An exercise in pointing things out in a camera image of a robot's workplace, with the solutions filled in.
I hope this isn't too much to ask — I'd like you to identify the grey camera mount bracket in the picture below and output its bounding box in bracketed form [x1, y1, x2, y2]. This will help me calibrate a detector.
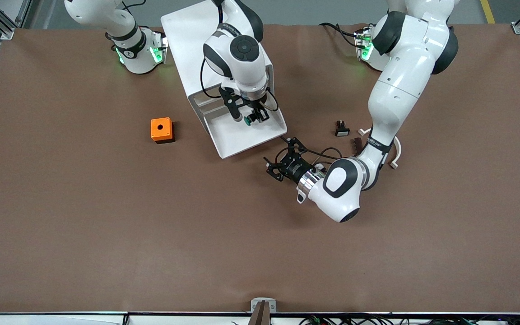
[248, 297, 277, 325]

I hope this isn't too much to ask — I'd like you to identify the white curved plastic arc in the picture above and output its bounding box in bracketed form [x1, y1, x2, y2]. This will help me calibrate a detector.
[358, 128, 402, 170]

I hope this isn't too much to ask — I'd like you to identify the white drawer cabinet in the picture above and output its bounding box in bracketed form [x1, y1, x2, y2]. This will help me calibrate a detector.
[160, 0, 275, 136]

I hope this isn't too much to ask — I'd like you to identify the black arm base cable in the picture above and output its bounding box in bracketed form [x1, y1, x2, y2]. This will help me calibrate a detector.
[319, 22, 361, 48]

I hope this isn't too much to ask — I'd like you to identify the white plastic drawer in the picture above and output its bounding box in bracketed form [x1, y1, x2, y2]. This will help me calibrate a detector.
[197, 90, 288, 159]

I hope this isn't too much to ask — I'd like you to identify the orange button box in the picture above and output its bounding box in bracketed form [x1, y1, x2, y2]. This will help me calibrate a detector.
[150, 117, 175, 144]

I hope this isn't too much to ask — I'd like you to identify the green push button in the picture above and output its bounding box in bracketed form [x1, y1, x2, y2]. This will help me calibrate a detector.
[243, 111, 270, 127]

